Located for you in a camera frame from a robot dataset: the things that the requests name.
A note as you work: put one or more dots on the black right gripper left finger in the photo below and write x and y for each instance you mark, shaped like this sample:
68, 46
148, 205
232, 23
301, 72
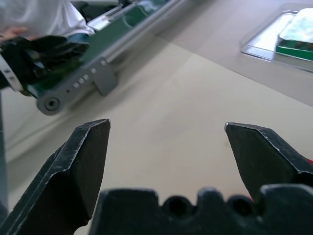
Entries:
61, 176

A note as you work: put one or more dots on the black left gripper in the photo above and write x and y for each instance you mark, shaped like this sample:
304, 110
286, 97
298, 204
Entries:
24, 63

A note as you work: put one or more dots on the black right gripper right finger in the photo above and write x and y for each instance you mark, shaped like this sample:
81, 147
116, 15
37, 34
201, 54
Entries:
264, 156

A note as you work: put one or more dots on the person's bare hand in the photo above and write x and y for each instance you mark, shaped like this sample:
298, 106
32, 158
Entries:
13, 31

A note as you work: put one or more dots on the person in white shirt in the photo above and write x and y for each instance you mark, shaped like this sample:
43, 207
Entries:
44, 17

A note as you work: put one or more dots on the clear plastic tray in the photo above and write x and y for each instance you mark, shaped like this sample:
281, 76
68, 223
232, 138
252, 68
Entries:
259, 46

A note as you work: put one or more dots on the green box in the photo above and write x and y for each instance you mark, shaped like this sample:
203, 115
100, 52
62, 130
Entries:
297, 34

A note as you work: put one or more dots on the grey conveyor foot bracket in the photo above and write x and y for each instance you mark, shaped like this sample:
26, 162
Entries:
105, 78

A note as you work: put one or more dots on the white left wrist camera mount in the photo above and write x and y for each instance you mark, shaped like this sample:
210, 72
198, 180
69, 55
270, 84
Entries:
9, 73

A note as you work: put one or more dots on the grey upright post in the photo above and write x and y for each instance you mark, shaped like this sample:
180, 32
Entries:
3, 151

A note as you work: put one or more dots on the green conveyor belt grey frame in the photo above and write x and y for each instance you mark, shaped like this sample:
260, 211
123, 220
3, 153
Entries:
127, 31

